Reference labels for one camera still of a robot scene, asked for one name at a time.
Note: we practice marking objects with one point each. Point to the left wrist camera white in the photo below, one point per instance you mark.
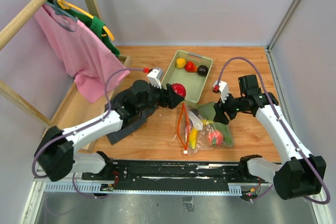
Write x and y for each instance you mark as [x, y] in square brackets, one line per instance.
[154, 76]

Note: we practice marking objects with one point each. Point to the grey clothes hanger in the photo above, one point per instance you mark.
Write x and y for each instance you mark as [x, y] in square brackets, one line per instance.
[59, 11]

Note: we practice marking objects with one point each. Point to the orange fake peach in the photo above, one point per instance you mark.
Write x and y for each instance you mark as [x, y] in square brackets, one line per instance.
[215, 138]

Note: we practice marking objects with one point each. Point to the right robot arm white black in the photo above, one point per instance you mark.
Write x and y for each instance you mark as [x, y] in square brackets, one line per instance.
[300, 173]

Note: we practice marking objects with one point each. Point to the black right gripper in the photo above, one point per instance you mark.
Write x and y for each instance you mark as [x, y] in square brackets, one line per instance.
[220, 116]

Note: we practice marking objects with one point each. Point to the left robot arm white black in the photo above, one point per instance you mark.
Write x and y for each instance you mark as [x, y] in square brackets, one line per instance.
[56, 152]

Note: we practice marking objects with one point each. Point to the pink t-shirt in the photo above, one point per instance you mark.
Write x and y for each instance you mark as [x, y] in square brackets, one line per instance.
[93, 66]

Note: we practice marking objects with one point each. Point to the dark grey checked cloth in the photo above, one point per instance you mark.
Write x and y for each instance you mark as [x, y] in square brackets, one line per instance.
[135, 124]

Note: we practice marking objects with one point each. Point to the yellow fake orange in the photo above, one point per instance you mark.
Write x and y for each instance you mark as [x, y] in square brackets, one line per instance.
[180, 63]

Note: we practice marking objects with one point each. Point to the purple fake eggplant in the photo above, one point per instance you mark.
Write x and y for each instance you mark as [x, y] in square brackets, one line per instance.
[187, 132]

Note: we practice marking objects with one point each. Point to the small yellow fake pear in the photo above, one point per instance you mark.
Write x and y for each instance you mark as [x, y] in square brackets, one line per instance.
[207, 123]

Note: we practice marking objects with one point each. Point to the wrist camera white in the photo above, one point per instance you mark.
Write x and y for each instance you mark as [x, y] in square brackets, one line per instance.
[222, 88]
[154, 76]

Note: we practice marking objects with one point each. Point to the green t-shirt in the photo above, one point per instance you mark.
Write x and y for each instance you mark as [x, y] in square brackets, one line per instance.
[96, 26]

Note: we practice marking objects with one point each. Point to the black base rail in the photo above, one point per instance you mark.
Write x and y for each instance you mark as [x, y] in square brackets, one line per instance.
[174, 178]

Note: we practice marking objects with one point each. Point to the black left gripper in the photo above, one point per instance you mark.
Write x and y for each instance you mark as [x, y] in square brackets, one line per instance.
[169, 98]

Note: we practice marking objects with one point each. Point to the green fake leafy vegetable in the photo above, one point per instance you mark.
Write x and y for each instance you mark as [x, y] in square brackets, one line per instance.
[206, 111]

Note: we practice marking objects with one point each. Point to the yellow fake banana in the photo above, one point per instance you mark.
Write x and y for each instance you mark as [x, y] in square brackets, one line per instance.
[193, 138]

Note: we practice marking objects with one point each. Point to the wooden clothes rack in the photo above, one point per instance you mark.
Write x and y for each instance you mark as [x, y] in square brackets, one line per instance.
[30, 67]

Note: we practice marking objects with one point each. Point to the dark fake avocado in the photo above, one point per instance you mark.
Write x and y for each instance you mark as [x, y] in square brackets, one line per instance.
[202, 70]

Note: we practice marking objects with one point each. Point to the clear zip top bag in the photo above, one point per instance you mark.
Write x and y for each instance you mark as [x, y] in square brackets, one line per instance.
[189, 117]

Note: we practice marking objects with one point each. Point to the light green plastic basket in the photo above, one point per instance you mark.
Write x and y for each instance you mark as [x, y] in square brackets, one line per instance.
[192, 82]

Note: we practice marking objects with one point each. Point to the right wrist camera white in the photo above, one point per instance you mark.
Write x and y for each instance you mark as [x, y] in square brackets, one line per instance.
[222, 88]

